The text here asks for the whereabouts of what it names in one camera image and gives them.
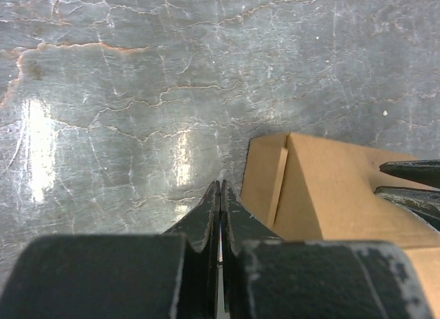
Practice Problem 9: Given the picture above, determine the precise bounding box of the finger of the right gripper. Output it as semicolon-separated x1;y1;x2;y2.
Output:
379;159;440;189
374;186;439;231

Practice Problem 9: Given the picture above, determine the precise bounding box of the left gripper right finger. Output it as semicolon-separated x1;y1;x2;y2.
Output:
220;179;282;256

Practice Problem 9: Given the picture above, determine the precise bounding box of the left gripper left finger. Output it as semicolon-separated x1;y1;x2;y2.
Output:
164;181;220;253

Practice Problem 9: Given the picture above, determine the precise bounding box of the brown cardboard box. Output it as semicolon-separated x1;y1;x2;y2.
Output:
241;133;439;314

